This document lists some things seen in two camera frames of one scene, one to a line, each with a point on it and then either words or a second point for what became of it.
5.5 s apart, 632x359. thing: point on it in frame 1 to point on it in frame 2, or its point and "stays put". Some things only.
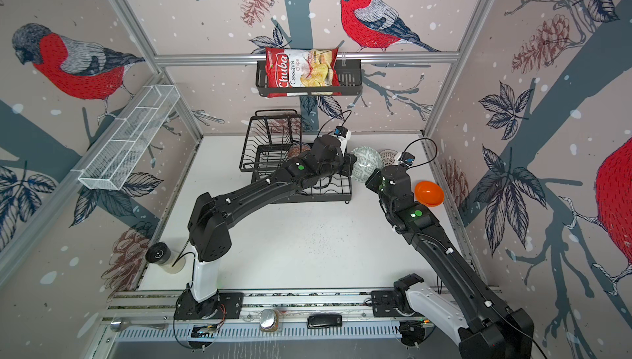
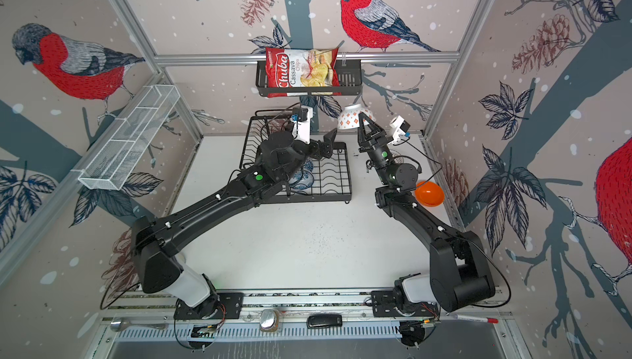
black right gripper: x=376 y=179 to x=377 y=146
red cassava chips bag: x=301 y=67 stays put
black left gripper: x=349 y=159 to x=326 y=150
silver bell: x=269 y=320 stays put
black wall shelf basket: x=350 y=77 stays put
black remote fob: x=320 y=320 stays put
